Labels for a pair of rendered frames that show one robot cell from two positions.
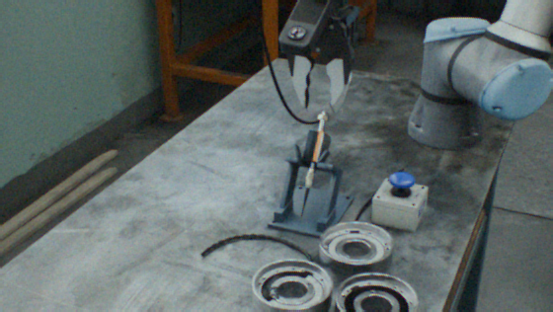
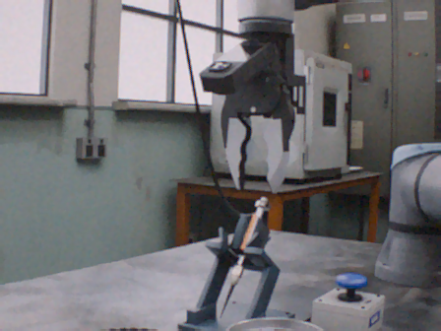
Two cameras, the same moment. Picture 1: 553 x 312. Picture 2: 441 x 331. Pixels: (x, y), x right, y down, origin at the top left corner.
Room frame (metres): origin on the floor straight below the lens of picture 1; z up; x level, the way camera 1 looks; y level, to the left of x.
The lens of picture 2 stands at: (0.27, -0.13, 1.05)
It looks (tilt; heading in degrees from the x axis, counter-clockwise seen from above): 3 degrees down; 14
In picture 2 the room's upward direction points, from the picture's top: 1 degrees clockwise
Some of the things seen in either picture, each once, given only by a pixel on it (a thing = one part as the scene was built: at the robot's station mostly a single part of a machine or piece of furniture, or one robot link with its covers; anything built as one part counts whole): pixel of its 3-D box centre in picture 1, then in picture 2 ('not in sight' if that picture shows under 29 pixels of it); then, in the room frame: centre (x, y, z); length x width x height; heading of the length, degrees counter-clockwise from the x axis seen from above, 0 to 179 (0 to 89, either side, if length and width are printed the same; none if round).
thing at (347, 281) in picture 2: (401, 190); (349, 295); (0.96, -0.18, 0.85); 0.04 x 0.04 x 0.05
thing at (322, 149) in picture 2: not in sight; (289, 117); (3.40, 0.06, 1.10); 0.62 x 0.61 x 0.65; 156
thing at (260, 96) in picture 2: (327, 10); (268, 72); (1.02, -0.06, 1.12); 0.09 x 0.08 x 0.12; 157
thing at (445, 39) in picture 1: (457, 53); (426, 182); (1.26, -0.32, 0.97); 0.13 x 0.12 x 0.14; 23
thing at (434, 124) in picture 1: (448, 110); (418, 248); (1.27, -0.31, 0.85); 0.15 x 0.15 x 0.10
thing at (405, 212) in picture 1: (401, 201); (349, 312); (0.96, -0.18, 0.82); 0.08 x 0.07 x 0.05; 156
